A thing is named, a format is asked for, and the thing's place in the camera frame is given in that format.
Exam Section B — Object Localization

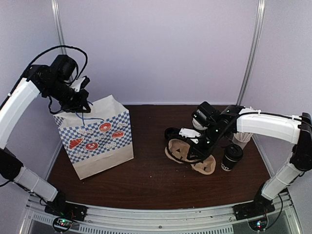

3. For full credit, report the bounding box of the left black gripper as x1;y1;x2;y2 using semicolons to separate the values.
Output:
44;78;91;113

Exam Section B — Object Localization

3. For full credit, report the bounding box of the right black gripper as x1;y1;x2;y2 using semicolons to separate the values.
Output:
187;122;225;160

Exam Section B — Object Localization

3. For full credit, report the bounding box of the brown cardboard cup carrier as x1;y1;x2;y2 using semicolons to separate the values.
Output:
165;138;216;176

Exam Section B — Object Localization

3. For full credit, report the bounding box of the stack of paper coffee cups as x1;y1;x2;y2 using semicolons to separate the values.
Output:
192;118;207;132

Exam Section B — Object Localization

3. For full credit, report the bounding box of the single black paper coffee cup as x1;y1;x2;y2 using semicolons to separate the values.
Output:
221;144;243;171

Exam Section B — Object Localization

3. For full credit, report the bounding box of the blue checkered paper bag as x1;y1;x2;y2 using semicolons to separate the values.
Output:
53;95;134;180

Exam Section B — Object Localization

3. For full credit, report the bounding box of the black plastic cup lid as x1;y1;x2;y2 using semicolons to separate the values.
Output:
224;144;243;161

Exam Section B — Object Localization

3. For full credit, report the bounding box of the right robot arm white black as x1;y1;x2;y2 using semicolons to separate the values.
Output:
179;102;312;215

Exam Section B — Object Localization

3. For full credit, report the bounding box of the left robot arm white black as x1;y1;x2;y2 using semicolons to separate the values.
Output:
0;55;91;216

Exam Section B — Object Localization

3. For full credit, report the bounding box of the stack of black lids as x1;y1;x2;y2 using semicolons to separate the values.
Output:
164;127;180;140

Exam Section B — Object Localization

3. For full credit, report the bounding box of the white cup holding straws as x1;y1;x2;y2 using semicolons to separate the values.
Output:
232;133;253;149

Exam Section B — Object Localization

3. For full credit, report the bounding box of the bundle of wrapped white straws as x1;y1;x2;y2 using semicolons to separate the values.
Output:
234;133;253;143

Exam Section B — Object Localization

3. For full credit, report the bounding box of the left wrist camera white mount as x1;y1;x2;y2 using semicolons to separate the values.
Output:
70;76;90;93

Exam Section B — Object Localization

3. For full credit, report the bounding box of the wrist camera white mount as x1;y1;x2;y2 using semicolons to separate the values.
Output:
70;76;90;93
179;128;201;144

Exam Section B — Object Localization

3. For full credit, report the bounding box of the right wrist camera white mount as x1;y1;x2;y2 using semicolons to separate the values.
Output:
179;128;201;144

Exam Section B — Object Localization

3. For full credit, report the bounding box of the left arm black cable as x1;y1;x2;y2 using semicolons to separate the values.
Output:
0;45;88;110

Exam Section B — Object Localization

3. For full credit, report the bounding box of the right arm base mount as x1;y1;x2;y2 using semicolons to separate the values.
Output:
233;201;275;220

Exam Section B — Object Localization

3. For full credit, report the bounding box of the left aluminium frame post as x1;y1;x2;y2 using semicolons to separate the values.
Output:
51;0;65;45

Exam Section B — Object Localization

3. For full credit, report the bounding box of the aluminium frame post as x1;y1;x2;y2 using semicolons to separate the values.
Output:
236;0;266;105
51;0;65;45

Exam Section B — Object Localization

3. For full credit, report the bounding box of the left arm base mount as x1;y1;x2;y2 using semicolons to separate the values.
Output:
44;202;88;221

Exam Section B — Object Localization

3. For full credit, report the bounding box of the aluminium front rail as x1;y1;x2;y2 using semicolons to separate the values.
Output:
17;192;303;234

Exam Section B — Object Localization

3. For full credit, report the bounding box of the right aluminium frame post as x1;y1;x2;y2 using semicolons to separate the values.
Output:
236;0;266;105

